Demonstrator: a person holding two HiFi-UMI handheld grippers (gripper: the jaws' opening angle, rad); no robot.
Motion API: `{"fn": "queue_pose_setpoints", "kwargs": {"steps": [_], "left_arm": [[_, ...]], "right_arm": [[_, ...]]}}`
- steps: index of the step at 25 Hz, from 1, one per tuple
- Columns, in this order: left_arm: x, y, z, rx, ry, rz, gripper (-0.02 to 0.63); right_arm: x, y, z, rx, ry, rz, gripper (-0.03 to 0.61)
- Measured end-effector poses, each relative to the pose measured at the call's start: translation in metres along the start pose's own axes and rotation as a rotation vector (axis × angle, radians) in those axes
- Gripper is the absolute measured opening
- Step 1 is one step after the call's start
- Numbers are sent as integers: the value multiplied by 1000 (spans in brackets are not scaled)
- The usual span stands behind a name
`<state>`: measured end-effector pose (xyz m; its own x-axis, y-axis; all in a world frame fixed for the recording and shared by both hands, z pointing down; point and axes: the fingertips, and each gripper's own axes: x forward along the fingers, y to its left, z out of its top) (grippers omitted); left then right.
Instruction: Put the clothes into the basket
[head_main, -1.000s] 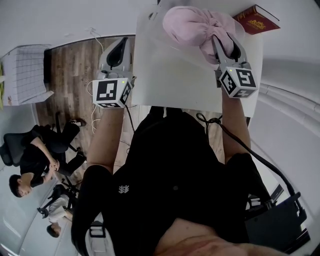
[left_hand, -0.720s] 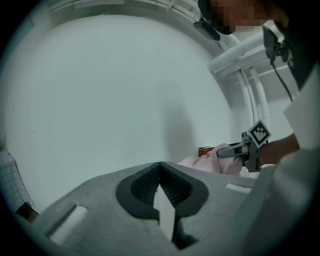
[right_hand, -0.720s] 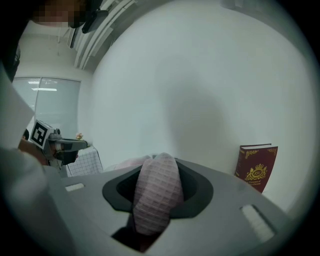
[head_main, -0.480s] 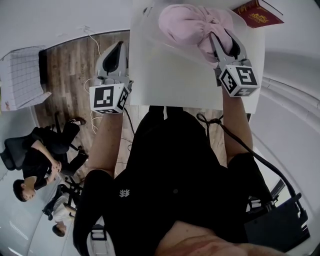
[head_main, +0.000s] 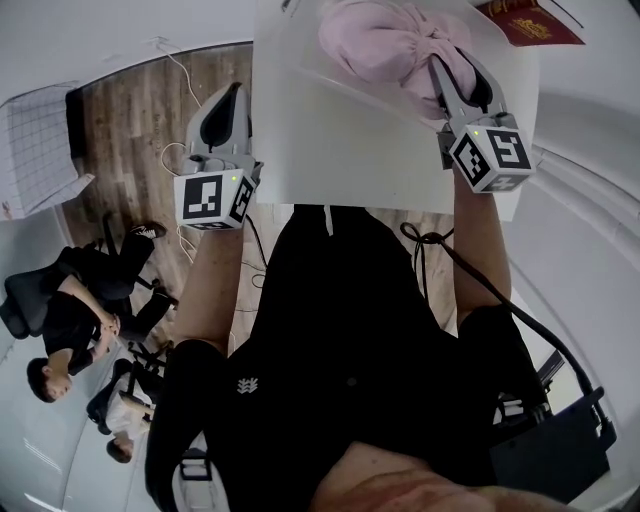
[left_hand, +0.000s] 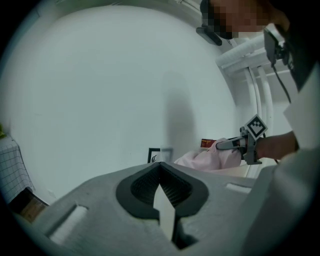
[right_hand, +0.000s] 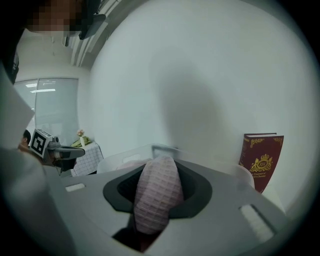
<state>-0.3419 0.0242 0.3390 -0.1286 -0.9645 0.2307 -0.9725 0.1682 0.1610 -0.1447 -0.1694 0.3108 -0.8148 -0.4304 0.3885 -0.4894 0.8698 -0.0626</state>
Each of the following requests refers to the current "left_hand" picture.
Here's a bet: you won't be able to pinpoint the red box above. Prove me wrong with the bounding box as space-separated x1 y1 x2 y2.
200 138 217 149

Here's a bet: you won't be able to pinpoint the pink clothes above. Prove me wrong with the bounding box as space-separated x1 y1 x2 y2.
173 143 243 172

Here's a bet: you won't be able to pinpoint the person's head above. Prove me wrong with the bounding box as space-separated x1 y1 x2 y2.
199 0 291 40

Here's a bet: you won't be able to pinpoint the black head camera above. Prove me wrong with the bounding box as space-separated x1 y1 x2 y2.
195 24 223 47

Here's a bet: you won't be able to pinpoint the person's right forearm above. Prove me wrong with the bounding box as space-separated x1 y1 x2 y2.
255 130 300 161

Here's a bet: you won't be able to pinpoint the black chest strap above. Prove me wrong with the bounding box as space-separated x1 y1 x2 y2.
284 23 320 94

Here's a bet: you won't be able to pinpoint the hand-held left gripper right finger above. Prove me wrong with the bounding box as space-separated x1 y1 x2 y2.
159 161 261 256

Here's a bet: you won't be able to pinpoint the black picture frame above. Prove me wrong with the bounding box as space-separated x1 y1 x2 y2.
147 147 161 164

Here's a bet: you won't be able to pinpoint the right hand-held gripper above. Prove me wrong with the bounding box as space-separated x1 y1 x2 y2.
215 114 269 166

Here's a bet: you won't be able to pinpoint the grey chest-mounted device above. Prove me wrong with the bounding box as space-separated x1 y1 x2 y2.
263 23 291 66

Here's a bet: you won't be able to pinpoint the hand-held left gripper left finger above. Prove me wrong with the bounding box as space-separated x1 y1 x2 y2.
32 161 182 256

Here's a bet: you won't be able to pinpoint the checked tablecloth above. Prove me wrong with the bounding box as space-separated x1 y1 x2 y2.
0 136 35 204

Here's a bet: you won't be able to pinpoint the clear glass cup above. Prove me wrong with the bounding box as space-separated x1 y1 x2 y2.
160 146 174 164

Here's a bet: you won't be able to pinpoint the white pipes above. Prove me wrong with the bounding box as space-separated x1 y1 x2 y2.
215 37 274 137

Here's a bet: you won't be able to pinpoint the black cable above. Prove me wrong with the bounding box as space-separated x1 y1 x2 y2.
270 62 292 104

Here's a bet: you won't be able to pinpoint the wooden cabinet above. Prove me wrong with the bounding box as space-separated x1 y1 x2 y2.
9 189 49 224

